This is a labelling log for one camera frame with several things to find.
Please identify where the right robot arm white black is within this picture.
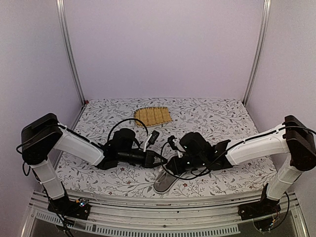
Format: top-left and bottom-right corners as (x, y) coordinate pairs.
(154, 116), (316, 215)

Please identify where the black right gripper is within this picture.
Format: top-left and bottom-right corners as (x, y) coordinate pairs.
(166, 155), (206, 175)

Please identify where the right aluminium frame post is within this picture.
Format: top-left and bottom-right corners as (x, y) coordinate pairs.
(242, 0), (272, 107)

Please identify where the floral patterned table mat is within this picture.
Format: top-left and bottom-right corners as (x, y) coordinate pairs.
(56, 98), (277, 198)

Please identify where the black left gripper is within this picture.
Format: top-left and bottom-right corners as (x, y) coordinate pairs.
(118, 149), (168, 169)

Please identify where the white shoelace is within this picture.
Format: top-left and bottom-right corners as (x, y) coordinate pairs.
(157, 165), (169, 178)

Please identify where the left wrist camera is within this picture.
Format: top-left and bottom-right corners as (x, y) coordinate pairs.
(143, 130), (160, 152)

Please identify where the left black camera cable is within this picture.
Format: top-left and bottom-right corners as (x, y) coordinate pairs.
(106, 118), (150, 146)

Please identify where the aluminium frame post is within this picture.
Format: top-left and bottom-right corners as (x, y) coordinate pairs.
(242, 0), (272, 107)
(56, 0), (86, 106)

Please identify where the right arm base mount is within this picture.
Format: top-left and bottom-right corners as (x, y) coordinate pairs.
(237, 197), (280, 220)

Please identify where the woven bamboo tray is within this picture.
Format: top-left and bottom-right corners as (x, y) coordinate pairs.
(134, 107), (172, 127)

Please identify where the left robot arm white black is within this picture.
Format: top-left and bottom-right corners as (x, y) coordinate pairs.
(16, 113), (168, 214)

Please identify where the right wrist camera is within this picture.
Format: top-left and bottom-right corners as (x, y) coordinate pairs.
(167, 135), (184, 158)

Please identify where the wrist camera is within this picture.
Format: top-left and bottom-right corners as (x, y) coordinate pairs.
(167, 135), (184, 158)
(143, 130), (160, 152)

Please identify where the front aluminium rail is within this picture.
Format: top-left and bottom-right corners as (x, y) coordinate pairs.
(22, 191), (309, 237)

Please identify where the black camera cable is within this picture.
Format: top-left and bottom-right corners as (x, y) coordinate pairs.
(160, 140), (230, 181)
(106, 118), (150, 146)

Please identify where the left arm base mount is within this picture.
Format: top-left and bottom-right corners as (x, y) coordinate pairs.
(47, 196), (91, 220)

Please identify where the grey canvas sneaker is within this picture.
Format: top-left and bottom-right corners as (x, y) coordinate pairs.
(153, 170), (184, 194)

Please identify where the left aluminium frame post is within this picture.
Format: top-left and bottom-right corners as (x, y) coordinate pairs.
(56, 0), (86, 106)

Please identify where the right black camera cable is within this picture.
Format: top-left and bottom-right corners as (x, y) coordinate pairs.
(160, 140), (230, 181)

